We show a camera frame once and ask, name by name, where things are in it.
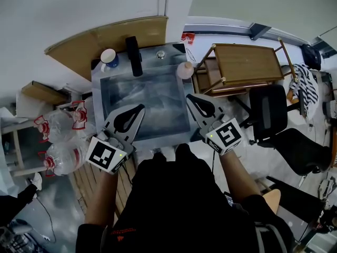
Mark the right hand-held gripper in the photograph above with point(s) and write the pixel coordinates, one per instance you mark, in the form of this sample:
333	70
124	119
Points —
227	134

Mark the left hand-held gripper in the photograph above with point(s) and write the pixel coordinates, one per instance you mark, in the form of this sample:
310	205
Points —
101	154

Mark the small beige bottle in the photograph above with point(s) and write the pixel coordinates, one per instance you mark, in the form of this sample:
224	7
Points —
185	71

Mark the person's right forearm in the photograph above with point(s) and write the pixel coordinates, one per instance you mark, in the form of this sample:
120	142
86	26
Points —
238	178

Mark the person's left forearm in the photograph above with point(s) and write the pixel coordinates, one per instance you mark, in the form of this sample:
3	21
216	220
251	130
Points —
101	196

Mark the grey marble sink countertop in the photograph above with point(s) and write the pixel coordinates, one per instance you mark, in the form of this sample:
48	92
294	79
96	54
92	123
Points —
152	60

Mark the wooden shelf cart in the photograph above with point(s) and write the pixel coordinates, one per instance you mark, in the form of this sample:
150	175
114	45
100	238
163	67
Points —
245	62

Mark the blue ceramic mug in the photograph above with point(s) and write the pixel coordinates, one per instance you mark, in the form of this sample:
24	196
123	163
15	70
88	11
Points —
110	59

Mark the black faucet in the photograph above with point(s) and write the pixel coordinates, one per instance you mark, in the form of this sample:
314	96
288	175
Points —
134	57

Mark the chrome drain knob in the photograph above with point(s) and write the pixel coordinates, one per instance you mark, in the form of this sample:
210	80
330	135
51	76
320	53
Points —
160	54

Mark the black office chair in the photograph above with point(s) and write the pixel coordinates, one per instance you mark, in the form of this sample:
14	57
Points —
271	112

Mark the red white card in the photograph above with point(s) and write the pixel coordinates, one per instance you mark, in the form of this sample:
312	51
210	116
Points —
187	37

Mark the slatted wooden pallet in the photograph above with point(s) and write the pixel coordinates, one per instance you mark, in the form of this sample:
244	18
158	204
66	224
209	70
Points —
84	186

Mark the brown cardboard sheet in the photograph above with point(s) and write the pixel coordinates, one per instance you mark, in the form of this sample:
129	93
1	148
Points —
87	43

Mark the brown cardboard box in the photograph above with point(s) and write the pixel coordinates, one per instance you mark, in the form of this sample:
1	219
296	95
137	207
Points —
42	92

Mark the person's black shirt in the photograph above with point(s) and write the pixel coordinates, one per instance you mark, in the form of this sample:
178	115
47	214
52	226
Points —
179	207

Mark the black white striped cloth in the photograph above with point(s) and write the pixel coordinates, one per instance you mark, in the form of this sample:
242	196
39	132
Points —
306	88

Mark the round light wooden stool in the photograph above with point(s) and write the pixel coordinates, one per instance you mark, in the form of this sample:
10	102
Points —
272	202

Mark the black bag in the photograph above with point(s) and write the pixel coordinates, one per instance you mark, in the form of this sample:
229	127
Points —
312	57

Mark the pale roller blind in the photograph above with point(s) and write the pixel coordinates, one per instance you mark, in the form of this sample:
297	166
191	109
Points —
263	1

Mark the black desk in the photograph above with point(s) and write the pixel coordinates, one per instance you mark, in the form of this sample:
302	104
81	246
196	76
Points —
297	194

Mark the grey laptop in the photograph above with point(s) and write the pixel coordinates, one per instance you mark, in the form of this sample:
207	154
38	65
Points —
291	224

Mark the grey plastic device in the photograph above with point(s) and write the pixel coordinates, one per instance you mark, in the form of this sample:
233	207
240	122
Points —
22	226

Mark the white wooden frame stool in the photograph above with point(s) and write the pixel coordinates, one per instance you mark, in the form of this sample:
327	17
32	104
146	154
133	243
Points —
15	144

